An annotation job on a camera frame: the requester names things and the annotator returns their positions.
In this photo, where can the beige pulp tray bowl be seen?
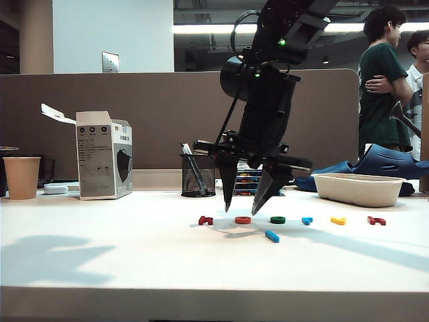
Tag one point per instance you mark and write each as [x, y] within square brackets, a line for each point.
[358, 192]

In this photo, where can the red letter h magnet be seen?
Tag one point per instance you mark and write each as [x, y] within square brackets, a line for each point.
[376, 220]
[205, 220]

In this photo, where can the pen with white cap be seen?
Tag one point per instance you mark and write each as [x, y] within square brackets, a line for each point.
[186, 148]

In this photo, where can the brown wooden box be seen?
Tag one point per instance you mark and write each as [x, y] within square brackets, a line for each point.
[425, 134]

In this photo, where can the brown paper cup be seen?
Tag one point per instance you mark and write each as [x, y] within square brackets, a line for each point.
[21, 177]

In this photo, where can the blue bag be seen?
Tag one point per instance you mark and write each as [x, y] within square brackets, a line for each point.
[385, 164]

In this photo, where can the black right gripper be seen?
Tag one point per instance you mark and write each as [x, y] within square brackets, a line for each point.
[264, 134]

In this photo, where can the letter magnet card pack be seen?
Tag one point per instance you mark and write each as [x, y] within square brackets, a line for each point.
[244, 192]
[248, 174]
[246, 186]
[247, 180]

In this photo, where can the ceiling light strip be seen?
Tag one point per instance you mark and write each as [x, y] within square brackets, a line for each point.
[201, 28]

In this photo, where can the grey metal lever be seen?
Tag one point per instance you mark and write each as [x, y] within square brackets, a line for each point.
[403, 117]

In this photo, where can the person in white shirt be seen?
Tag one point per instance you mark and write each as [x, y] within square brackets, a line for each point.
[417, 84]

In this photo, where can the yellow letter v magnet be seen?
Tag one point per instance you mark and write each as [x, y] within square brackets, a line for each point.
[338, 220]

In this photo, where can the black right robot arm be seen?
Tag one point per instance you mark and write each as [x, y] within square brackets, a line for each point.
[268, 87]

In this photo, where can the person in green shirt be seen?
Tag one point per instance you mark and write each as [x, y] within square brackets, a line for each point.
[378, 100]

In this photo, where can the black mesh pen holder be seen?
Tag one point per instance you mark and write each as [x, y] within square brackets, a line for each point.
[198, 181]

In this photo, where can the green round letter magnet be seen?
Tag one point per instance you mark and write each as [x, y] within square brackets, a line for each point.
[277, 220]

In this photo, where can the blue letter l magnet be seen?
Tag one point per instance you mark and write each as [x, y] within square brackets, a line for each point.
[272, 236]

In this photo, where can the orange letter o magnet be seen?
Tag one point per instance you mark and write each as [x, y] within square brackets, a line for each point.
[243, 220]

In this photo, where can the metal wall plate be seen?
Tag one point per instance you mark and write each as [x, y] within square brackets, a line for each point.
[110, 62]

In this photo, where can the brown desk partition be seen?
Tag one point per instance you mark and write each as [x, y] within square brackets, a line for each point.
[27, 110]

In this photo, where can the blue letter r magnet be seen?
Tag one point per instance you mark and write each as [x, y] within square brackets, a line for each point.
[306, 220]

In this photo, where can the small white case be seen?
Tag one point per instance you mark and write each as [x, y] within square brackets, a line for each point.
[55, 189]

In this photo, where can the grey face mask box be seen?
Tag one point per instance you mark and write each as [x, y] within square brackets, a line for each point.
[100, 161]

